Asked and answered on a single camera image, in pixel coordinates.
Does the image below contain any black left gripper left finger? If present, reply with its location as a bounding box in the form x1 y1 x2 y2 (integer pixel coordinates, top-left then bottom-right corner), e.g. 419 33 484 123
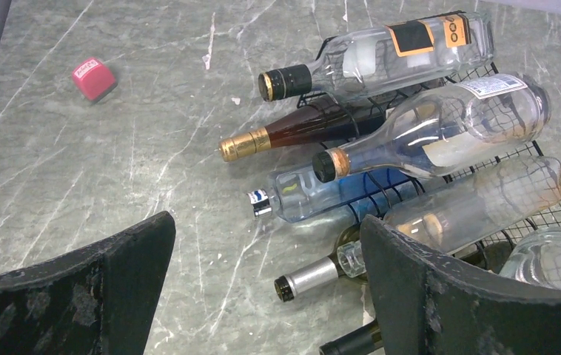
0 212 176 354

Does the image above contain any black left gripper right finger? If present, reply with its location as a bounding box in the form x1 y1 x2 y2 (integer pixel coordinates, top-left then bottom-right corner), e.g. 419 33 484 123
360 216 561 354

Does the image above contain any frosted clear slim bottle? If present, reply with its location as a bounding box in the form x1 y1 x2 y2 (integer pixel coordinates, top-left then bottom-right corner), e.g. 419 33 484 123
383 156 561 254

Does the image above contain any clear bottle white label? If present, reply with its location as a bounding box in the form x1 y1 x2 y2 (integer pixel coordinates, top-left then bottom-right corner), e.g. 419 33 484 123
312 73 551 183

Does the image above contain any clear bottle orange black label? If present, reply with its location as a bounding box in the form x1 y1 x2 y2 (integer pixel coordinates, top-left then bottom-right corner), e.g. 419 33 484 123
258 11 494 102

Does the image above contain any dark green black-capped bottle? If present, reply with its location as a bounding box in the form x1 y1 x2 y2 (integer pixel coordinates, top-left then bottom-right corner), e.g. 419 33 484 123
319 320 383 355

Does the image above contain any green bottle silver cap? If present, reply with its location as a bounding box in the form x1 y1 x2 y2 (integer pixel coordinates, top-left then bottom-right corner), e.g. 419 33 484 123
274 224 368 302

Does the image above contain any blue clear glass bottle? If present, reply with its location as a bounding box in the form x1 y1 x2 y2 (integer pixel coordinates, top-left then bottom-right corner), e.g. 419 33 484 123
247 166 424 223

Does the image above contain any dark red gold-capped bottle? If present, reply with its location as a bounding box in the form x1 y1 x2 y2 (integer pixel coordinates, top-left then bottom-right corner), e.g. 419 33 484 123
219 95 389 162

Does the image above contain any pink rectangular eraser block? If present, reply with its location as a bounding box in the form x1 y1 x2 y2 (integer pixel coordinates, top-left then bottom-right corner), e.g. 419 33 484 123
71 57 118 103

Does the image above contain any black wire wine rack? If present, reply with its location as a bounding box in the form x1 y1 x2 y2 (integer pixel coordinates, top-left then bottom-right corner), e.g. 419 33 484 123
296 35 561 275

